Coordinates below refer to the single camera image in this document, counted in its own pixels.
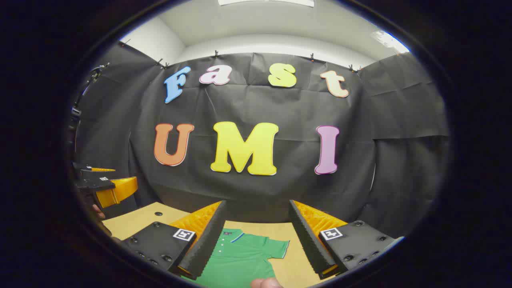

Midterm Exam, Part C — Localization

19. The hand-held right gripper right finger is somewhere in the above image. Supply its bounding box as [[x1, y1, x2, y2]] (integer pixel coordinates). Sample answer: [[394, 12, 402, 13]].
[[289, 199, 405, 280]]

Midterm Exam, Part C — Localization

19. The ceiling light panel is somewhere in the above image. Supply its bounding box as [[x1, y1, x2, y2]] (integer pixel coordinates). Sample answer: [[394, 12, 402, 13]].
[[218, 0, 315, 7]]

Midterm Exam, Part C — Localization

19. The black backdrop cloth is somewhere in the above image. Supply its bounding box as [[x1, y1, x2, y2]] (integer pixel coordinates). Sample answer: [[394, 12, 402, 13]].
[[72, 40, 450, 240]]

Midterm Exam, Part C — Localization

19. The green T-shirt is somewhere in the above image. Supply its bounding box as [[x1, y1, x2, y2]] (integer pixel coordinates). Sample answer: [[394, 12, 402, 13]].
[[182, 228, 290, 288]]

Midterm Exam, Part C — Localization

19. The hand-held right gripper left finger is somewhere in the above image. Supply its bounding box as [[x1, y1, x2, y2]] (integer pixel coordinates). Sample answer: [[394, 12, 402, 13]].
[[116, 200, 228, 280]]

